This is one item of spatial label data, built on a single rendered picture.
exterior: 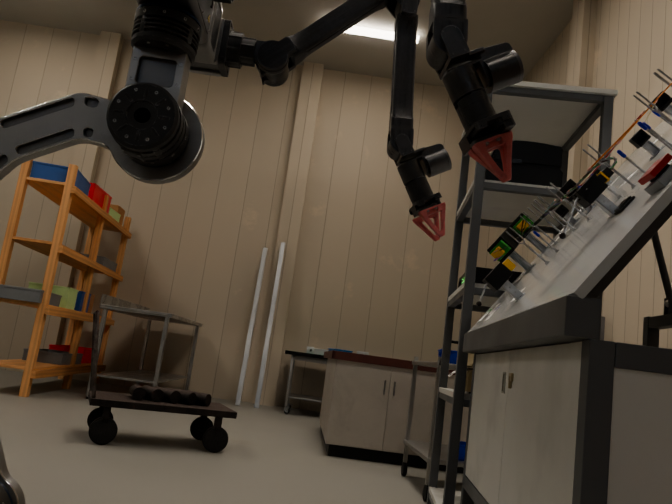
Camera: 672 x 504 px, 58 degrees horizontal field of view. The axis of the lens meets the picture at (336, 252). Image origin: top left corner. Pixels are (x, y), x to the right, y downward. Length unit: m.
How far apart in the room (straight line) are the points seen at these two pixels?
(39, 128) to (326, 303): 7.43
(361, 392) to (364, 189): 4.72
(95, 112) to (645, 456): 1.22
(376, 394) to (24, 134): 3.77
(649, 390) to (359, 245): 7.87
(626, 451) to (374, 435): 3.86
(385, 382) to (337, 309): 3.97
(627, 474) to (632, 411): 0.09
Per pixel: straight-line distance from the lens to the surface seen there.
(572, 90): 2.55
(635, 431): 1.08
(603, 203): 1.43
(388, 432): 4.86
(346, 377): 4.79
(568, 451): 1.13
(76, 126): 1.44
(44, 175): 6.77
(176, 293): 8.85
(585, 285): 1.06
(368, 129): 9.31
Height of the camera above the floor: 0.71
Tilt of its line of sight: 10 degrees up
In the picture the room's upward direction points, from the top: 8 degrees clockwise
